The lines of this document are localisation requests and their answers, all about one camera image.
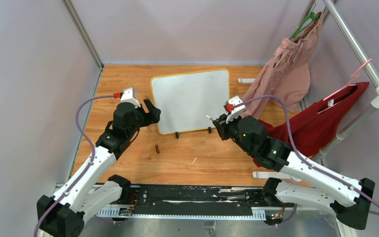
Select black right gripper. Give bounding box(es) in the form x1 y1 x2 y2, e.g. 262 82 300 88
213 111 254 156

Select yellow framed whiteboard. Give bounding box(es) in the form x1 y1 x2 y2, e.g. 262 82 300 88
151 68 230 135

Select brown marker cap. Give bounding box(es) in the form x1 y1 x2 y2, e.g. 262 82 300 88
155 145 160 154

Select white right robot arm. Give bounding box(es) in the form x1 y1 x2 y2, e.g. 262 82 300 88
212 114 375 230

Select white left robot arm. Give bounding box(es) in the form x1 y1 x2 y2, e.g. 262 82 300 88
33 99 161 237

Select white whiteboard eraser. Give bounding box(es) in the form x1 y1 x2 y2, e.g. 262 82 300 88
238 78 255 85

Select pink hanging garment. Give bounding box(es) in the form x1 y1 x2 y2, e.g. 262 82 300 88
240 12 324 119

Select red hanging garment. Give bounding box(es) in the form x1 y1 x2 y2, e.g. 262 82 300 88
251 81 371 168

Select pink clothes hanger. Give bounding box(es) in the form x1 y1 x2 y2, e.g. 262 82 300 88
323 58 372 101

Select green clothes hanger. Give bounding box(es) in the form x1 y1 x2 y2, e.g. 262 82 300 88
289 11 320 40

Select metal clothes rack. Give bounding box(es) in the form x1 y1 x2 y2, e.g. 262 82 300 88
252 0 379 183

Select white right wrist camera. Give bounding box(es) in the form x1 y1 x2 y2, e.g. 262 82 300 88
224 96 245 123

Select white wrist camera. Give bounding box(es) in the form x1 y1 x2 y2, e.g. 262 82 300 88
120 87 141 108
224 96 245 123

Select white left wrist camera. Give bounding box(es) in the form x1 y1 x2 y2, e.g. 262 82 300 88
120 87 141 108

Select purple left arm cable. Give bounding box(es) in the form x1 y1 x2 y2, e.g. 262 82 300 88
32 93 122 237

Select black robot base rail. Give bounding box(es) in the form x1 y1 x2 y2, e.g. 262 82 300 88
47 183 349 226

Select aluminium corner frame post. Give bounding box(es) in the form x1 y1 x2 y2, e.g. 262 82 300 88
61 0 104 71

